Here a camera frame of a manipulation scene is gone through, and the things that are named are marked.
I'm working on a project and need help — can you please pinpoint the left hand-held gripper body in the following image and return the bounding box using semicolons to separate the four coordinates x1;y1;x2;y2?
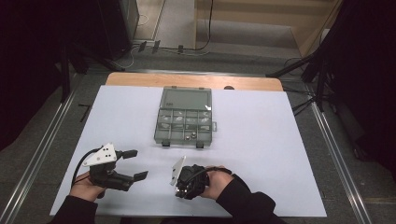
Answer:
81;142;135;192

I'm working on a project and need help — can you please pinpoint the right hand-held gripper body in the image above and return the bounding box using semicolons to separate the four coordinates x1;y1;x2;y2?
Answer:
169;155;210;201

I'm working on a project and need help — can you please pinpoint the grey plastic compartment box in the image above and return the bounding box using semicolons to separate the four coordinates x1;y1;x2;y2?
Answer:
153;86;218;149

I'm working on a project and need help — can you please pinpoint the person's right hand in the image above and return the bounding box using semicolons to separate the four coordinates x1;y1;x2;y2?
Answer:
199;165;235;201

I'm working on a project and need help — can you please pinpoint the person's left hand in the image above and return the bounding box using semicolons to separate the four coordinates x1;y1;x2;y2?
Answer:
68;172;107;203

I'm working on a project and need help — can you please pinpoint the cluster of pale small parts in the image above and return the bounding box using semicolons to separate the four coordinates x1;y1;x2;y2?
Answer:
158;114;211;131

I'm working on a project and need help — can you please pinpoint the white table mat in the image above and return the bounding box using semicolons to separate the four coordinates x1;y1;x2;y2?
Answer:
49;85;328;218

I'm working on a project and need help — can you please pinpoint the wooden table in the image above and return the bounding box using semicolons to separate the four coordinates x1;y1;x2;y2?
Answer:
105;72;284;92

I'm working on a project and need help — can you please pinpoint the black cabinet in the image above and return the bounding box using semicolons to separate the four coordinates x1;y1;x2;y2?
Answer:
96;0;140;61

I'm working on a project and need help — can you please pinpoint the dark curtain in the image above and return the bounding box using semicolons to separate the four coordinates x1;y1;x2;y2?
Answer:
0;0;106;152
320;0;396;175

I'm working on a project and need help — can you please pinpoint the black tripod stand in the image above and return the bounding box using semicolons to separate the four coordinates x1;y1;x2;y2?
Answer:
265;50;335;114

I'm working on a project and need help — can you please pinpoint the beige wooden platform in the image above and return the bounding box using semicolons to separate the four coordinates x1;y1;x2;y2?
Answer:
194;0;344;58

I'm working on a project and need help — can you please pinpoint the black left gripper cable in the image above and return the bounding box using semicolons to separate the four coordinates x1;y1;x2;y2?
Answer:
71;147;103;189

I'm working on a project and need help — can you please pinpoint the metal floor rail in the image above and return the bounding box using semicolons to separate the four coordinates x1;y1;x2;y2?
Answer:
310;102;374;224
0;89;78;224

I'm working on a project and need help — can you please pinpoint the white floor cable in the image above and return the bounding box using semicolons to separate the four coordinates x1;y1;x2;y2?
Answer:
120;13;210;69

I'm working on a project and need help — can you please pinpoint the black hanging cable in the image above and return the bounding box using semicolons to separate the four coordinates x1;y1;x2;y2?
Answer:
195;0;215;51

